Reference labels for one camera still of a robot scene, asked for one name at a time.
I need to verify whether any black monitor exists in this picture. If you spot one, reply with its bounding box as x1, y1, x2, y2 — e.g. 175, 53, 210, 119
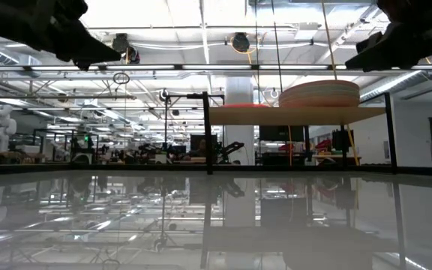
258, 124, 306, 143

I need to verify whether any long led light bar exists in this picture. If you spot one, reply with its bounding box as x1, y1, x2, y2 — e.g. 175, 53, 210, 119
0, 64, 432, 74

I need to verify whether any black yellow cable reel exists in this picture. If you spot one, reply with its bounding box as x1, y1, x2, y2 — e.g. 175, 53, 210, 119
231, 31, 252, 54

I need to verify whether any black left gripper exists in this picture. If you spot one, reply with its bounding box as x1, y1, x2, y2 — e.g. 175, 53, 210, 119
0, 0, 123, 72

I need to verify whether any small orange plate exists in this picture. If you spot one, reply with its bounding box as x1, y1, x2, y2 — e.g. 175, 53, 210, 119
221, 103, 270, 108

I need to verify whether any wooden shelf black metal frame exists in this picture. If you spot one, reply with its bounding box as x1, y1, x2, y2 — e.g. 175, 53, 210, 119
185, 91, 398, 176

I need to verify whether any white building column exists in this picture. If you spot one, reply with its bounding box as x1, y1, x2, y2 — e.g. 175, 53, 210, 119
224, 76, 256, 167

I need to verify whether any black metal table frame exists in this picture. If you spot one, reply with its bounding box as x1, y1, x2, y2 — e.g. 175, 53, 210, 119
0, 163, 432, 178

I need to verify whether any large peach pink plate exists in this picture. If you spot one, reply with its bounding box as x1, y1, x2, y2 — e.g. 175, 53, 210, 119
280, 79, 361, 92

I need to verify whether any black cable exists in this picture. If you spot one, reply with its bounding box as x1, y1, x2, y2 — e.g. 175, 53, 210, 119
271, 0, 284, 94

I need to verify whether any dark ceiling cable reel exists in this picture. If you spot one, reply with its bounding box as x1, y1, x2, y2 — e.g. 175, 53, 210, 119
111, 32, 141, 65

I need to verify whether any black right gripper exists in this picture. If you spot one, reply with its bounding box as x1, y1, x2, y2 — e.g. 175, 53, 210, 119
344, 0, 432, 74

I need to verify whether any black computer box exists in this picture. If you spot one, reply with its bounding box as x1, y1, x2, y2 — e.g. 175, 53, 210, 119
331, 127, 356, 153

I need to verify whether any yellow cable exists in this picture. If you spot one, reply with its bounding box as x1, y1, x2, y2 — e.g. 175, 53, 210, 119
319, 0, 362, 167

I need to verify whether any person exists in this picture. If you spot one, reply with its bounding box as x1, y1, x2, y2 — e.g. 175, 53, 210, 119
196, 137, 210, 159

